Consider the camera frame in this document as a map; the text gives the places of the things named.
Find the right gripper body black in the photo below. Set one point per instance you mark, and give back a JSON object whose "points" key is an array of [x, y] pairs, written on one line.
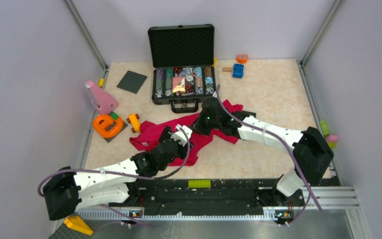
{"points": [[204, 125]]}

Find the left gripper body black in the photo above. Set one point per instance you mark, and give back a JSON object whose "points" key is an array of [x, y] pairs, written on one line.
{"points": [[180, 153]]}

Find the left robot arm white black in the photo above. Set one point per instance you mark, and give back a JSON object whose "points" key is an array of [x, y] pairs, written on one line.
{"points": [[69, 190]]}

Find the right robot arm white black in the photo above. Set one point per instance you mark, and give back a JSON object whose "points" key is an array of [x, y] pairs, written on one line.
{"points": [[308, 148]]}

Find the lime green lego brick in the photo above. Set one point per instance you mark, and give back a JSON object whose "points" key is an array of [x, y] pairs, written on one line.
{"points": [[199, 184]]}

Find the yellow toy car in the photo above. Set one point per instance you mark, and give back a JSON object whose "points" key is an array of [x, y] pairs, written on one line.
{"points": [[133, 119]]}

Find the black poker chip case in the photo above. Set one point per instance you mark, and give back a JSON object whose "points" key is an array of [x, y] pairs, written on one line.
{"points": [[183, 61]]}

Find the blue toy mallet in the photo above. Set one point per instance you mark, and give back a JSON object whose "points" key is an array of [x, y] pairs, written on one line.
{"points": [[237, 70]]}

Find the green small brick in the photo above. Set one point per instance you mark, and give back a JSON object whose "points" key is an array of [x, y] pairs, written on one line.
{"points": [[114, 115]]}

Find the orange tape dispenser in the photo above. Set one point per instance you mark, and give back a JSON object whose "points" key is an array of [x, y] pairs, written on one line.
{"points": [[242, 58]]}

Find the pink plastic stand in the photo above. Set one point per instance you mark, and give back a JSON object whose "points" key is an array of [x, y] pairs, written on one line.
{"points": [[102, 101]]}

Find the dark grey lego baseplate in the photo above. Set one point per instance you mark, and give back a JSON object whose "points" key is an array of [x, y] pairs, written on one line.
{"points": [[131, 82]]}

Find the small yellow block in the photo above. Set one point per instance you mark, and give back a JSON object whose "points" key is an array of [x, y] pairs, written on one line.
{"points": [[101, 82]]}

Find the yellow wedge block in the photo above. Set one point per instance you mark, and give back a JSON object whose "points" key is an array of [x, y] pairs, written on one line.
{"points": [[78, 224]]}

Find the green pink toy blocks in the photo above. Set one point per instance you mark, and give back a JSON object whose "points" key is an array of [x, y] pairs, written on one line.
{"points": [[331, 139]]}

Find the grey studded mat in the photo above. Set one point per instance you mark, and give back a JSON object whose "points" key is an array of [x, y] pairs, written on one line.
{"points": [[63, 232]]}

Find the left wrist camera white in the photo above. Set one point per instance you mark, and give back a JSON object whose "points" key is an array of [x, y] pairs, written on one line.
{"points": [[182, 135]]}

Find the orange plastic ring toy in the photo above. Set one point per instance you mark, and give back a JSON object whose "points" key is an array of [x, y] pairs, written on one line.
{"points": [[107, 126]]}

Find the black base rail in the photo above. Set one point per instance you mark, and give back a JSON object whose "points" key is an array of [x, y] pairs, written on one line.
{"points": [[224, 197]]}

